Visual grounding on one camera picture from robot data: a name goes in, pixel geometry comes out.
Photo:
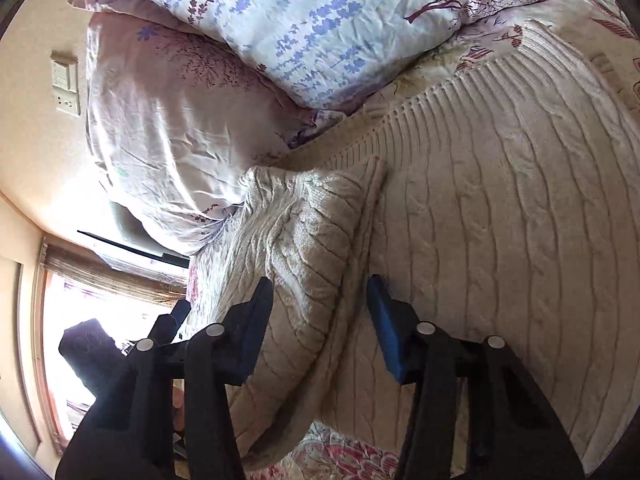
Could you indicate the brown wooden window frame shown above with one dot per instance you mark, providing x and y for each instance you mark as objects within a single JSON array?
[{"x": 72, "y": 285}]

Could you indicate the dark bedside edge strip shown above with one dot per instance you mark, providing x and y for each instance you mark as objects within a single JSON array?
[{"x": 165, "y": 257}]

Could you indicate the upper floral lavender pillow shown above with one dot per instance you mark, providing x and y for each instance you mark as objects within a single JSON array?
[{"x": 330, "y": 54}]

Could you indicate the lower pink floral pillow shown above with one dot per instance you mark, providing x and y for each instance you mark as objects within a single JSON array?
[{"x": 174, "y": 120}]

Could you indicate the white wall switch socket plate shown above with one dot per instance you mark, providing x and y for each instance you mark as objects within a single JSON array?
[{"x": 65, "y": 91}]

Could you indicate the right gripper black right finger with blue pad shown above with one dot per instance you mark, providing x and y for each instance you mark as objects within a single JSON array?
[{"x": 514, "y": 432}]

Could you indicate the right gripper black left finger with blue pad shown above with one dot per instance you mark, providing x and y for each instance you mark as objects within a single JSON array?
[{"x": 128, "y": 433}]

